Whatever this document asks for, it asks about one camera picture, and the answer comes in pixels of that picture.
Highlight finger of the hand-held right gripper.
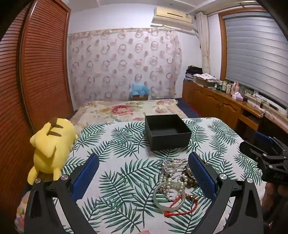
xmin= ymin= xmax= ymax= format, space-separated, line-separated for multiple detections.
xmin=239 ymin=141 xmax=270 ymax=161
xmin=253 ymin=131 xmax=288 ymax=156

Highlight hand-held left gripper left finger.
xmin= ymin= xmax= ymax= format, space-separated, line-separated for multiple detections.
xmin=24 ymin=153 xmax=100 ymax=234

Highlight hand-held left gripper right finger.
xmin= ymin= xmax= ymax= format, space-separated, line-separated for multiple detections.
xmin=188 ymin=152 xmax=264 ymax=234

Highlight brown wooden bead bracelet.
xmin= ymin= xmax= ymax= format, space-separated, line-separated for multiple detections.
xmin=179 ymin=165 xmax=199 ymax=188

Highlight white pearl necklace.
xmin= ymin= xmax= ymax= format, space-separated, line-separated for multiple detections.
xmin=158 ymin=172 xmax=187 ymax=202

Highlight black square box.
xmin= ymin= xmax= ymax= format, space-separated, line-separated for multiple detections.
xmin=144 ymin=114 xmax=192 ymax=152

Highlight red string bracelet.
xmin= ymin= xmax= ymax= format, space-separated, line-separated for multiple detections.
xmin=164 ymin=195 xmax=199 ymax=218

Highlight pale jade bangle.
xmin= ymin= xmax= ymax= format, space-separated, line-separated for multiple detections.
xmin=153 ymin=181 xmax=186 ymax=208

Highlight person's right hand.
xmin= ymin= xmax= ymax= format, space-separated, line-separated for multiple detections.
xmin=262 ymin=182 xmax=288 ymax=212

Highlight green leaf print tablecloth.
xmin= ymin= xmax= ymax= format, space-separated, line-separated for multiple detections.
xmin=48 ymin=117 xmax=267 ymax=234

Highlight yellow plush toy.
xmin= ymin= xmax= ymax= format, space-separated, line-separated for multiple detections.
xmin=27 ymin=117 xmax=78 ymax=185

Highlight long wooden cabinet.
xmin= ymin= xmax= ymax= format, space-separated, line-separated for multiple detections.
xmin=182 ymin=80 xmax=288 ymax=144

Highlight row of small bottles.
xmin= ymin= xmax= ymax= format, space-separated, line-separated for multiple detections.
xmin=213 ymin=80 xmax=233 ymax=94

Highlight dark blue bed sheet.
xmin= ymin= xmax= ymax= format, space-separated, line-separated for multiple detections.
xmin=177 ymin=98 xmax=201 ymax=118

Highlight floral bedspread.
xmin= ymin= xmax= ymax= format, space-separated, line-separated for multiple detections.
xmin=69 ymin=98 xmax=180 ymax=130

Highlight flat box with patterned cloth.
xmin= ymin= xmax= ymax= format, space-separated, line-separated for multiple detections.
xmin=194 ymin=73 xmax=220 ymax=87

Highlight grey window blind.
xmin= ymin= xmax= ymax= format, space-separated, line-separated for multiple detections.
xmin=224 ymin=15 xmax=288 ymax=111

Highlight pile of folded clothes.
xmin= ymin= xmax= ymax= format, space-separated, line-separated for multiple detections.
xmin=185 ymin=65 xmax=204 ymax=82

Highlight blue plush toy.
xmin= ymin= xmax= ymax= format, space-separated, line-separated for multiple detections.
xmin=130 ymin=83 xmax=150 ymax=96

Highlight brown louvered wardrobe door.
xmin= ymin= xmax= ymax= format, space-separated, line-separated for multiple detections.
xmin=0 ymin=4 xmax=37 ymax=225
xmin=19 ymin=0 xmax=73 ymax=133

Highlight circle print curtain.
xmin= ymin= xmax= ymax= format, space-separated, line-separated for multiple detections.
xmin=67 ymin=28 xmax=183 ymax=105

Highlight cream window curtain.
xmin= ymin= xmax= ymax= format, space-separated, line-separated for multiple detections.
xmin=195 ymin=12 xmax=211 ymax=75

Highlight cream air conditioner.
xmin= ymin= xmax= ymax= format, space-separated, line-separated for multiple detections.
xmin=151 ymin=6 xmax=194 ymax=31

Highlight wooden window frame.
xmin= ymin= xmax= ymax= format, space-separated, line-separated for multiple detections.
xmin=218 ymin=9 xmax=288 ymax=82

